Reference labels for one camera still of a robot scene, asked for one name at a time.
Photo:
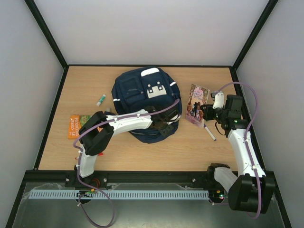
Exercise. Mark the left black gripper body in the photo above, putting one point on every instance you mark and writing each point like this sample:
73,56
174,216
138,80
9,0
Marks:
163,130

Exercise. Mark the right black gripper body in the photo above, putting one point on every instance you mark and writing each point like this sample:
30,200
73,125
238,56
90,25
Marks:
206,112

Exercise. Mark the pink illustrated paperback book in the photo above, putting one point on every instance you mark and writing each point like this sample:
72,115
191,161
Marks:
198,97

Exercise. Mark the navy blue student backpack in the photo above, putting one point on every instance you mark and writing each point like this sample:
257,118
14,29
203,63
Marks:
147,86

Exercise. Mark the orange Treehouse children's book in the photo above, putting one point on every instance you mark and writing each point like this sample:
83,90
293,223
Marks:
76,122

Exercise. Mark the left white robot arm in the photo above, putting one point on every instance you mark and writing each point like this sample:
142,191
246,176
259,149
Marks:
147,125

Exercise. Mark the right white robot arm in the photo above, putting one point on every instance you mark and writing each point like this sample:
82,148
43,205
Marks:
249,190

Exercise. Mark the purple capped marker pen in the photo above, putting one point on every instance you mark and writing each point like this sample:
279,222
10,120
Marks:
210,133

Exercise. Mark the green capped glue stick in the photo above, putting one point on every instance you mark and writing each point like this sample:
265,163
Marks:
102,98

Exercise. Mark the red capped marker pen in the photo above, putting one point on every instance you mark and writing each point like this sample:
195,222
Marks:
100,154

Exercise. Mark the right controller circuit board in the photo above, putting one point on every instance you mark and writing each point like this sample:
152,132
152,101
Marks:
218,194

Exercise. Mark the controller circuit board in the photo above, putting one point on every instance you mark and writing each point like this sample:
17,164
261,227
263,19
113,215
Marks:
218,194
86,193

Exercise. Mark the left controller circuit board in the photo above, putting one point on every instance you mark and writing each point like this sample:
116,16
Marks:
86,193

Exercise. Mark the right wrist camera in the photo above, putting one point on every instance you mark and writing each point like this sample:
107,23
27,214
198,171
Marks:
218,98

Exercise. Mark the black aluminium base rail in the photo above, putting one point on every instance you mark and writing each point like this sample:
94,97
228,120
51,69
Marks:
104,179

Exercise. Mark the light blue slotted cable duct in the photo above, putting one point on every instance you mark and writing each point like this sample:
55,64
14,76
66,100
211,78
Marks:
123,195

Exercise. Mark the black enclosure frame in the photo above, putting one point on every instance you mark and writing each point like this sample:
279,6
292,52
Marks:
233,71

